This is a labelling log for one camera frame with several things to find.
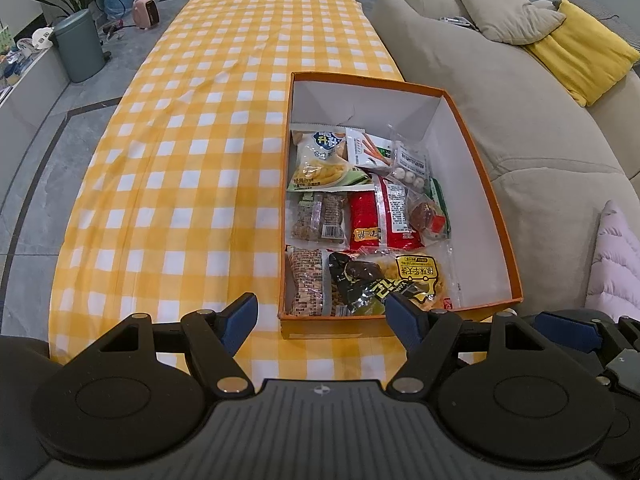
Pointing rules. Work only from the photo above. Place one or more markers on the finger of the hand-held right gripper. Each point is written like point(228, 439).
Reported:
point(631, 334)
point(570, 330)

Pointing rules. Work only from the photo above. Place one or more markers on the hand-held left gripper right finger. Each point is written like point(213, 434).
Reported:
point(402, 321)

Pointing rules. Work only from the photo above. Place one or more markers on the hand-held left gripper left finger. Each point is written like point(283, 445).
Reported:
point(242, 317)

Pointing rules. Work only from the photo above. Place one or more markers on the yellow snack packet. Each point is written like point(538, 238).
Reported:
point(417, 272)

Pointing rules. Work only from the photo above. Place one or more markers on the dark brown snack packet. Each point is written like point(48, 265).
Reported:
point(355, 280)

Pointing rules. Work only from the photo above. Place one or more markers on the large clear nut bar packet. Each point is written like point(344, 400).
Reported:
point(305, 280)

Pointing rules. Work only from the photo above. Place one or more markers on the red white snack packet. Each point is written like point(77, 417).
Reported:
point(397, 215)

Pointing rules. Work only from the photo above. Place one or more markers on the clear packet brown snack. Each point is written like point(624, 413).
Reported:
point(425, 212)

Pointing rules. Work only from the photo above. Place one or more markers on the small clear nut bar packet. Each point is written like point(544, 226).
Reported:
point(320, 217)

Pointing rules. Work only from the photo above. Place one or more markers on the green snack packet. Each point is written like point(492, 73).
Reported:
point(441, 200)

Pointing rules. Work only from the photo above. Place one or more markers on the orange cardboard box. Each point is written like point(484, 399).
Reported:
point(465, 185)

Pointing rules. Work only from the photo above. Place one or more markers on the clear packet white balls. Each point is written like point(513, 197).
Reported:
point(410, 165)

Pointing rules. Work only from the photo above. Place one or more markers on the white carrot snack packet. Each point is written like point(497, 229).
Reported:
point(367, 152)

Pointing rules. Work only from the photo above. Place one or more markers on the yellow chip packet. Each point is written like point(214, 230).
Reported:
point(320, 160)

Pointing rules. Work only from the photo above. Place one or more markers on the pink quilted jacket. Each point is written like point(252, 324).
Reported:
point(620, 260)

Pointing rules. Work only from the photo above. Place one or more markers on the yellow checked tablecloth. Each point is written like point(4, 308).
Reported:
point(200, 135)

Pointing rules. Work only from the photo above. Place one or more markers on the beige sofa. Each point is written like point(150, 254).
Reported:
point(450, 60)

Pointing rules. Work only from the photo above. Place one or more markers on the yellow pillow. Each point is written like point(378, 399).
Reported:
point(585, 50)

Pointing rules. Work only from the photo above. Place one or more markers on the white remote control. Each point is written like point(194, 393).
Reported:
point(456, 21)

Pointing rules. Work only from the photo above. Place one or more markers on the grey trash bin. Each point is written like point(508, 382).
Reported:
point(80, 45)

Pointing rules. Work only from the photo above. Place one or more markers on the pink space heater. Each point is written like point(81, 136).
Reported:
point(146, 12)

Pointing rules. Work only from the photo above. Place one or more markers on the grey striped cushion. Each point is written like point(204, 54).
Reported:
point(605, 10)

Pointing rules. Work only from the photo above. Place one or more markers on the white low console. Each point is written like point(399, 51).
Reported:
point(30, 75)

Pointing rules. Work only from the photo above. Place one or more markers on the beige cushion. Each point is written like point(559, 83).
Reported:
point(500, 10)

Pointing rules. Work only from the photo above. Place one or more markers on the white round device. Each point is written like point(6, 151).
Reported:
point(42, 37)

